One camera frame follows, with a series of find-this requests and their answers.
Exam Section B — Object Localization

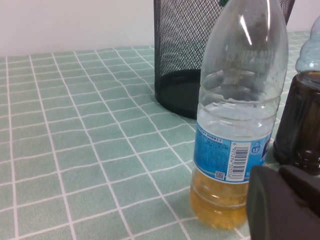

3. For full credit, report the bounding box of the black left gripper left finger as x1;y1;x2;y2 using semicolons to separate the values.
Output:
246;165;320;240

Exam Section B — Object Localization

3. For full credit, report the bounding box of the black mesh wastebasket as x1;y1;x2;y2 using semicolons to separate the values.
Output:
153;0;296;120

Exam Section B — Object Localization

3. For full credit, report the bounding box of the blue-capped bottle with dark liquid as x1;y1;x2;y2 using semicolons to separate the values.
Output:
272;14;320;174

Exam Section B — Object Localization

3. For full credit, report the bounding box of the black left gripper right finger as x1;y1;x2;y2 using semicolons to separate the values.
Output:
278;164;320;219

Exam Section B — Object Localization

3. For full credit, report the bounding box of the green checkered tablecloth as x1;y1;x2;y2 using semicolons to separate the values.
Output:
0;30;320;240

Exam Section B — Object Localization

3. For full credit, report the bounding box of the light-blue-capped bottle with yellow liquid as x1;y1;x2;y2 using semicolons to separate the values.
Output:
189;0;290;231

